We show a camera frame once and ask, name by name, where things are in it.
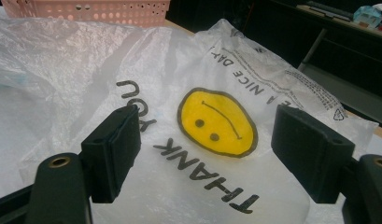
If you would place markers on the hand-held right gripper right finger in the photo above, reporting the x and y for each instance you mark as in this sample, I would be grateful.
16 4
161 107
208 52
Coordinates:
310 152

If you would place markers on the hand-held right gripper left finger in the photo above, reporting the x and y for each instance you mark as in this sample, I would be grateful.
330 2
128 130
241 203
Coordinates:
112 155

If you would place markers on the clear smiley print plastic bag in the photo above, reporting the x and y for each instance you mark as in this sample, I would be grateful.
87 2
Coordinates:
166 62

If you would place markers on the dark flat device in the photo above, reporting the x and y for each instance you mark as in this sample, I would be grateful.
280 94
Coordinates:
328 10

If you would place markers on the pink perforated plastic basket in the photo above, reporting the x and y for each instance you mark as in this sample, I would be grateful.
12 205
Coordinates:
86 12

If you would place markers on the teal tissue pack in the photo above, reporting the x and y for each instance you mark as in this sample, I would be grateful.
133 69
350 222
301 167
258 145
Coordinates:
367 15

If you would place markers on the grey metal frame desk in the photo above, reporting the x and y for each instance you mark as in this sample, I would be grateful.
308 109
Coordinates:
341 85

